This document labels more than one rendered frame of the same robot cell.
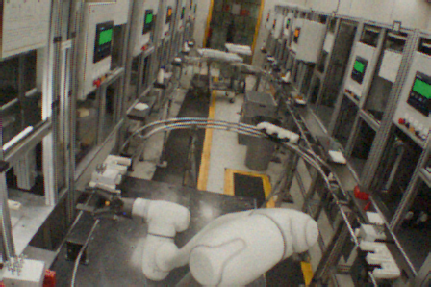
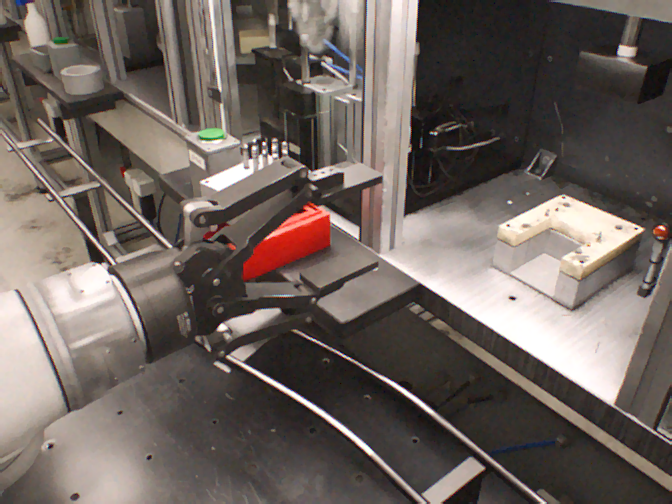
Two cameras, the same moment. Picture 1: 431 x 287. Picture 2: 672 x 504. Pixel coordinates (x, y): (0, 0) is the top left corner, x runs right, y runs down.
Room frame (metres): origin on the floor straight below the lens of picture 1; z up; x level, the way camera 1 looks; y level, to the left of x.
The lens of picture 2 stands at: (1.43, 0.17, 1.39)
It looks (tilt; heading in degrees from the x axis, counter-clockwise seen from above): 33 degrees down; 144
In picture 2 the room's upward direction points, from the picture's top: straight up
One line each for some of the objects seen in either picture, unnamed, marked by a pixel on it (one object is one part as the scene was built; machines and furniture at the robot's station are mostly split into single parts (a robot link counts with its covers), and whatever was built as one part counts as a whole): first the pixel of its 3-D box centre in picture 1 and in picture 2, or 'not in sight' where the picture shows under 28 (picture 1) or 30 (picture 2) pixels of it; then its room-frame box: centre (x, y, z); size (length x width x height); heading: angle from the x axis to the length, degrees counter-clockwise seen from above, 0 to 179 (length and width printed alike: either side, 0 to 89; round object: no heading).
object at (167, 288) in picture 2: (122, 206); (184, 292); (1.07, 0.29, 1.12); 0.09 x 0.07 x 0.08; 92
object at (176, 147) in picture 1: (197, 110); not in sight; (5.75, 0.39, 0.01); 5.85 x 0.59 x 0.01; 2
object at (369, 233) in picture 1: (373, 231); not in sight; (1.54, -0.96, 0.92); 0.13 x 0.10 x 0.09; 92
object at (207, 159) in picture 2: not in sight; (220, 169); (0.59, 0.55, 0.97); 0.08 x 0.08 x 0.12; 2
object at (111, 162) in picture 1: (111, 176); not in sight; (1.73, 0.55, 0.84); 0.36 x 0.14 x 0.10; 2
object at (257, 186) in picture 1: (249, 193); not in sight; (3.32, -0.48, 0.01); 1.00 x 0.55 x 0.01; 2
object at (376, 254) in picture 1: (374, 255); not in sight; (1.42, -0.96, 0.84); 0.37 x 0.14 x 0.10; 2
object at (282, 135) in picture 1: (277, 134); not in sight; (2.99, -0.54, 0.84); 0.37 x 0.14 x 0.10; 60
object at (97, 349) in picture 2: (140, 210); (87, 332); (1.07, 0.22, 1.12); 0.09 x 0.06 x 0.09; 2
